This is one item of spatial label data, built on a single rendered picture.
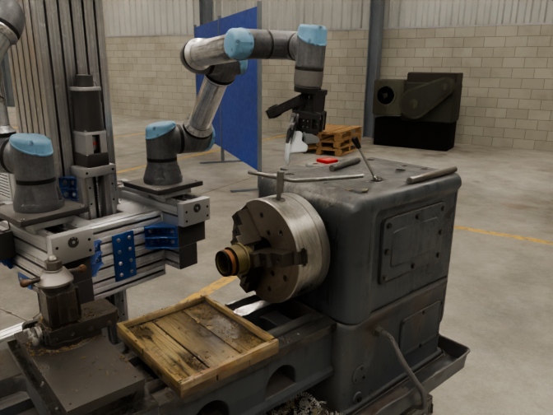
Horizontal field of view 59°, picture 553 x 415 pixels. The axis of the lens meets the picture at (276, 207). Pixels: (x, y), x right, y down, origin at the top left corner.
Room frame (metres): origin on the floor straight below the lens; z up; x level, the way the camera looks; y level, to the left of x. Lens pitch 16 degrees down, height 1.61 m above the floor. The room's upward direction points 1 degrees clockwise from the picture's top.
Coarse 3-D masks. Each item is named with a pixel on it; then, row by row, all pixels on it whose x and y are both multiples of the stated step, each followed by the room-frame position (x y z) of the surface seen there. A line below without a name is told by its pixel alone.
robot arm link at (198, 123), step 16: (224, 64) 1.68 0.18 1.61; (240, 64) 1.71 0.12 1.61; (208, 80) 1.75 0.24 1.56; (224, 80) 1.73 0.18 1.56; (208, 96) 1.79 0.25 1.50; (192, 112) 1.88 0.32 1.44; (208, 112) 1.84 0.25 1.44; (192, 128) 1.89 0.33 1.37; (208, 128) 1.92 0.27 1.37; (192, 144) 1.92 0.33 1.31; (208, 144) 1.96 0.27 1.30
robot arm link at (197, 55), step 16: (240, 32) 1.30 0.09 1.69; (256, 32) 1.32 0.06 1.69; (192, 48) 1.56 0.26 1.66; (208, 48) 1.46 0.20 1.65; (224, 48) 1.38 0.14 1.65; (240, 48) 1.29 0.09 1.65; (256, 48) 1.31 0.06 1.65; (272, 48) 1.34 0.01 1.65; (192, 64) 1.58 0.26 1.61; (208, 64) 1.52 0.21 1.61
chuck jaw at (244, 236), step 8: (248, 208) 1.41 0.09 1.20; (232, 216) 1.40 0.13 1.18; (240, 216) 1.38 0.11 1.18; (248, 216) 1.39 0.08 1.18; (240, 224) 1.37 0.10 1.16; (248, 224) 1.37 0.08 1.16; (232, 232) 1.37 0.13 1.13; (240, 232) 1.34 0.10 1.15; (248, 232) 1.35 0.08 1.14; (256, 232) 1.37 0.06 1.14; (232, 240) 1.34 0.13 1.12; (240, 240) 1.32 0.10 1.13; (248, 240) 1.33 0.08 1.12; (256, 240) 1.35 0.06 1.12
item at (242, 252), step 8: (232, 248) 1.28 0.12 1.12; (240, 248) 1.28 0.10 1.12; (248, 248) 1.31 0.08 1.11; (216, 256) 1.28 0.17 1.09; (224, 256) 1.25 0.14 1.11; (232, 256) 1.25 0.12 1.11; (240, 256) 1.26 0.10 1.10; (248, 256) 1.27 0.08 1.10; (216, 264) 1.28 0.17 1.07; (224, 264) 1.29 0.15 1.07; (232, 264) 1.24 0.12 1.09; (240, 264) 1.25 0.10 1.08; (248, 264) 1.27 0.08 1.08; (224, 272) 1.26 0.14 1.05; (232, 272) 1.24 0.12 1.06; (240, 272) 1.26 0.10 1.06; (248, 272) 1.28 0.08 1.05
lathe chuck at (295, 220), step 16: (240, 208) 1.44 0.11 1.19; (256, 208) 1.38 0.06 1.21; (272, 208) 1.32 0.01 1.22; (288, 208) 1.33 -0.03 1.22; (256, 224) 1.38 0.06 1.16; (272, 224) 1.32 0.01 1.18; (288, 224) 1.28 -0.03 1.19; (304, 224) 1.30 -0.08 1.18; (272, 240) 1.32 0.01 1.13; (288, 240) 1.27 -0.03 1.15; (304, 240) 1.27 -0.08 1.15; (320, 256) 1.29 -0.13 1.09; (272, 272) 1.33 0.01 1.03; (288, 272) 1.27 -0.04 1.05; (304, 272) 1.25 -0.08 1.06; (320, 272) 1.30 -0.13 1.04; (272, 288) 1.32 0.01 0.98; (288, 288) 1.27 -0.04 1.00
